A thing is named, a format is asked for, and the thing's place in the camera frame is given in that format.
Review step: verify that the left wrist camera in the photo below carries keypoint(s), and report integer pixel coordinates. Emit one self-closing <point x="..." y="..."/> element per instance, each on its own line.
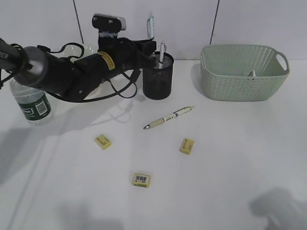
<point x="108" y="23"/>

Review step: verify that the grey grip clear pen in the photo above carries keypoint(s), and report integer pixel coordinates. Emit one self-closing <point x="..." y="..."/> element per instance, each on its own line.
<point x="161" y="54"/>

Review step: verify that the yellow eraser with barcode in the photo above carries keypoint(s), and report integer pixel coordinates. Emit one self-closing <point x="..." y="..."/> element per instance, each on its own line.
<point x="141" y="180"/>

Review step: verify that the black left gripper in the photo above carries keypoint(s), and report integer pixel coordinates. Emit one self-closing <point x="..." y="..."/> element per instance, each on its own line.
<point x="117" y="54"/>

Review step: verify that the cream barrel pen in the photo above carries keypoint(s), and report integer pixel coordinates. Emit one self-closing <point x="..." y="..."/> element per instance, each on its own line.
<point x="168" y="117"/>

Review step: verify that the pale green wavy plate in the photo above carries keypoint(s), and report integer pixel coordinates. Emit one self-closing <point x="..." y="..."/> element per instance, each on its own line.
<point x="91" y="50"/>

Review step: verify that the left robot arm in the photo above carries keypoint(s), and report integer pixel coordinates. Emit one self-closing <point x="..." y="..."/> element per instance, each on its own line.
<point x="37" y="67"/>

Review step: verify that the pale green plastic basket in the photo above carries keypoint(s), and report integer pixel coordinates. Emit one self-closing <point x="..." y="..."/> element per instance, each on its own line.
<point x="225" y="69"/>

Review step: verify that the waste paper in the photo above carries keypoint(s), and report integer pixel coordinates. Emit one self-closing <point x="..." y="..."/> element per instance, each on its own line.
<point x="252" y="74"/>

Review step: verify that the clear water bottle green label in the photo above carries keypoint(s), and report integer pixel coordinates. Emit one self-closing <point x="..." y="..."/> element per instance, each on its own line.
<point x="33" y="103"/>

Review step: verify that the black mesh pen holder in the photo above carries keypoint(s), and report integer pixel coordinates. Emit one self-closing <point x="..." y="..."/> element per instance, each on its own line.
<point x="157" y="83"/>

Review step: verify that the blue clip grey pen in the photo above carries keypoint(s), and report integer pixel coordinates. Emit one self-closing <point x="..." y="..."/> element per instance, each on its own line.
<point x="150" y="27"/>

